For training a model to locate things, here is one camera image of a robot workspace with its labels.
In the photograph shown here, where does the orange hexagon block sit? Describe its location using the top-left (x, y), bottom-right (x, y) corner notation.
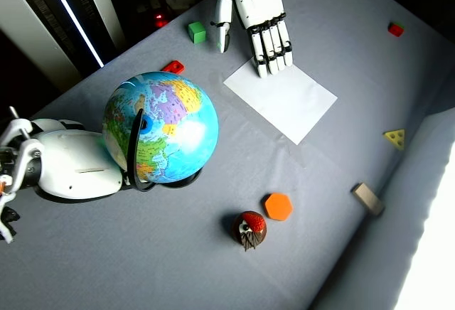
top-left (262, 192), bottom-right (294, 223)

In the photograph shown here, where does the grey table cloth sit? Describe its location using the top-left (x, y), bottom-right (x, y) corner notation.
top-left (0, 0), bottom-right (455, 310)

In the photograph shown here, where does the red block with hole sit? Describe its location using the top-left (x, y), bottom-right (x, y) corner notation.
top-left (161, 60), bottom-right (186, 75)

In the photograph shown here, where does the blue globe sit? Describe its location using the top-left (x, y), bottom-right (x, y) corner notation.
top-left (102, 70), bottom-right (220, 193)

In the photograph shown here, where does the red and green block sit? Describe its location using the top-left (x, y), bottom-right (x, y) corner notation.
top-left (387, 21), bottom-right (405, 38)

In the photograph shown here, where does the strawberry chocolate cupcake toy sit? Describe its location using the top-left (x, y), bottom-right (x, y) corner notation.
top-left (231, 210), bottom-right (268, 252)

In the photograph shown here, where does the wide white post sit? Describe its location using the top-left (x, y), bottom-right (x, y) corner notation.
top-left (0, 0), bottom-right (85, 92)

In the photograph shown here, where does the narrow white post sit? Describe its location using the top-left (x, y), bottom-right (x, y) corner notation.
top-left (78, 0), bottom-right (128, 52)

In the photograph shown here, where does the green cube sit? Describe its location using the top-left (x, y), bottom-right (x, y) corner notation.
top-left (187, 21), bottom-right (208, 45)

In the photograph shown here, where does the grey rectangular block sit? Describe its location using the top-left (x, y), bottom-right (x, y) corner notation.
top-left (350, 181), bottom-right (386, 217)

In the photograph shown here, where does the white light strip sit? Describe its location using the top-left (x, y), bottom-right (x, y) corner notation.
top-left (41, 0), bottom-right (105, 69)

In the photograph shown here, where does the white paper sheet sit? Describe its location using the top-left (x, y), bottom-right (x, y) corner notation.
top-left (223, 55), bottom-right (339, 146)

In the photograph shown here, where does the yellow cheese wedge toy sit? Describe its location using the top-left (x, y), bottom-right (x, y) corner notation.
top-left (382, 129), bottom-right (406, 151)

